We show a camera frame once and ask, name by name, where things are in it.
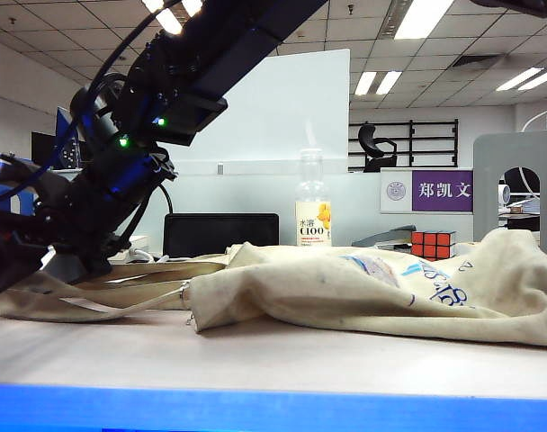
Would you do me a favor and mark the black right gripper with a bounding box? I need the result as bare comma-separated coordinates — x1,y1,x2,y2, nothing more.
0,177,139,301

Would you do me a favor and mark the cream canvas tote bag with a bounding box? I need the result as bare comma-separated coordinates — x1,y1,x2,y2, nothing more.
0,228,547,348

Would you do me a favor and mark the white power strip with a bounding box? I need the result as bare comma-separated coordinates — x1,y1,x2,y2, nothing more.
120,234,149,253

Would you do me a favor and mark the black desk socket box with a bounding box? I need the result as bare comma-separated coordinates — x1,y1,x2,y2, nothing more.
163,212,280,258

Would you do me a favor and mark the frosted glass partition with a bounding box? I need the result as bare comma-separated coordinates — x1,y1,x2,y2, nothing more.
133,173,475,253

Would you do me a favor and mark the blue foreground bar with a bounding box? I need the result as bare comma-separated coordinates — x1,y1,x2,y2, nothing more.
0,382,547,432

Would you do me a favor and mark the clear drink bottle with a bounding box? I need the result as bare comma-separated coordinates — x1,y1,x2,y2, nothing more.
294,148,333,248

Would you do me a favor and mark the grey stapler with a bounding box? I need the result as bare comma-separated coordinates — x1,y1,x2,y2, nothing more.
352,224,418,249

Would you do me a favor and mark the black office chair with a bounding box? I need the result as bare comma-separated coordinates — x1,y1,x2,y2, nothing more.
357,124,399,174

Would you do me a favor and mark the Rubik's cube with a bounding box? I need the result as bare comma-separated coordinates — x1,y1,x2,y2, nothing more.
410,230,457,262

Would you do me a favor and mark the purple name plate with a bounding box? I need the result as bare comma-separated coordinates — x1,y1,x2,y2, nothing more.
380,168,475,215

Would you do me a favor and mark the ceiling air vent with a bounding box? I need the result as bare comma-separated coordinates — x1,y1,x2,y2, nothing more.
451,53,504,68

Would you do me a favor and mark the grey metal bookend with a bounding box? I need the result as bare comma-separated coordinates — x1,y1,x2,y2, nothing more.
473,130,547,262

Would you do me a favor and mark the grey power strip cable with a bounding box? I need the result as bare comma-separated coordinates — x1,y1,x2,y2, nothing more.
115,249,170,265

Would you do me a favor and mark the black monitor cable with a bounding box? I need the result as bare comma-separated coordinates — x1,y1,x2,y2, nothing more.
158,182,175,215

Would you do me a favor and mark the black wall rack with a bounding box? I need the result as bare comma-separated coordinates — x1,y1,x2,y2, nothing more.
348,119,459,170

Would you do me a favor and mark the white curved cable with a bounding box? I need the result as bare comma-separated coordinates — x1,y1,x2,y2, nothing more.
523,107,547,132

